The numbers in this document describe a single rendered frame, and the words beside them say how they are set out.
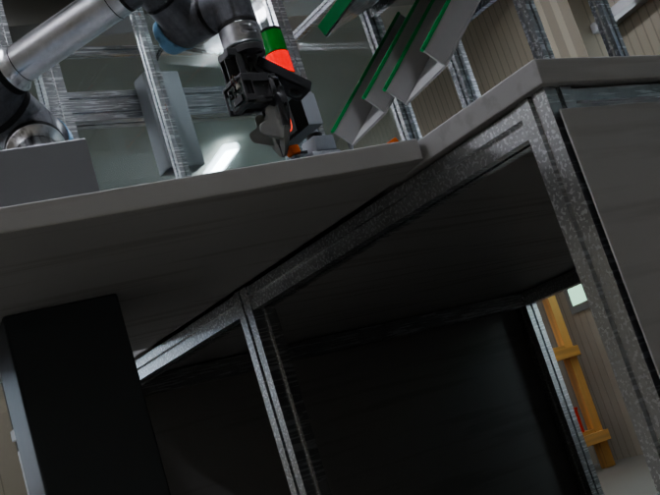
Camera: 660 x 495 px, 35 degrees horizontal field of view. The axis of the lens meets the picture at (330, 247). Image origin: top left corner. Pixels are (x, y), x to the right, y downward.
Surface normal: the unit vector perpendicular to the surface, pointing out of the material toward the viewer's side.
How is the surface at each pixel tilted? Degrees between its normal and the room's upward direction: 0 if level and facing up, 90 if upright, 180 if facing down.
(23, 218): 90
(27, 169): 90
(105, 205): 90
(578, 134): 90
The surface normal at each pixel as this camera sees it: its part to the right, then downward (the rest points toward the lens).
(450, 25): 0.37, -0.31
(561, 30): -0.88, 0.18
